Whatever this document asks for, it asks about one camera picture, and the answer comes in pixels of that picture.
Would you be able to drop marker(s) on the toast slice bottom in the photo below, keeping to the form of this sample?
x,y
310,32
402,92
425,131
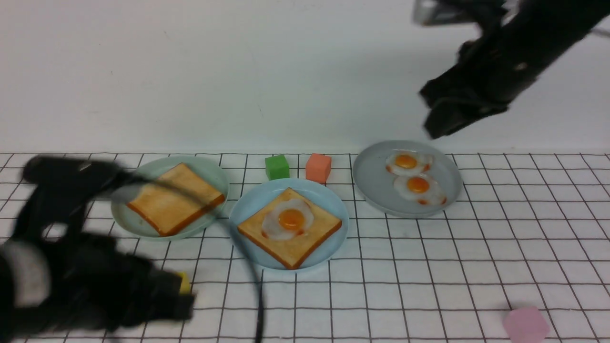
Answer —
x,y
291,253

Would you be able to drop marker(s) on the toast slice top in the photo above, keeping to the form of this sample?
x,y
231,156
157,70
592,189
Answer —
x,y
169,212

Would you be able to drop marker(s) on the grey plate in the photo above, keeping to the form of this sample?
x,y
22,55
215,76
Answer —
x,y
376,183

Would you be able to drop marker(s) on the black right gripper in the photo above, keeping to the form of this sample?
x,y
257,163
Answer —
x,y
481,83

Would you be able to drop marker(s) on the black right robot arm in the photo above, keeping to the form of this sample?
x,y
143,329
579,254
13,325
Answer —
x,y
554,27

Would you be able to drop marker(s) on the light blue plate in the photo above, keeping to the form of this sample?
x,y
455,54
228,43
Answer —
x,y
262,194

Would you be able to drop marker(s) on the green foam cube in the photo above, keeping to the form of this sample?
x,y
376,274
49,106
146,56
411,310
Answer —
x,y
277,167

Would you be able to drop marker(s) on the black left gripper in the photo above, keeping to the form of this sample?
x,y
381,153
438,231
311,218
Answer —
x,y
63,278

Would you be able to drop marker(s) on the pink foam cube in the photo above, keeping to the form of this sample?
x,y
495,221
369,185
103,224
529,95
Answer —
x,y
526,325

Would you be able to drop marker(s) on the fried egg front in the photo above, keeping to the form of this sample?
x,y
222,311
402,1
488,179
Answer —
x,y
287,220

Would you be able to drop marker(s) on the mint green plate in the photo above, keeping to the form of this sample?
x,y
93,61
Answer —
x,y
208,169

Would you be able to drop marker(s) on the yellow foam cube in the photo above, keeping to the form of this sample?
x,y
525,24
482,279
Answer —
x,y
185,286

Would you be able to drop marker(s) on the toast slice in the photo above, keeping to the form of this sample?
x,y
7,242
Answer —
x,y
291,253
169,212

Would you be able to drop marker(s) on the fried egg back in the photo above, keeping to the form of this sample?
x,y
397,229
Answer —
x,y
409,163

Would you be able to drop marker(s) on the orange foam cube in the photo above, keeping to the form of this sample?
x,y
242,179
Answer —
x,y
318,168

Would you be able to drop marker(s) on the fried egg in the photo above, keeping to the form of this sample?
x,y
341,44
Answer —
x,y
409,163
287,220
422,189

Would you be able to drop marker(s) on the fried egg middle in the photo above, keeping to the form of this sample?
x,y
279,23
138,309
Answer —
x,y
422,189

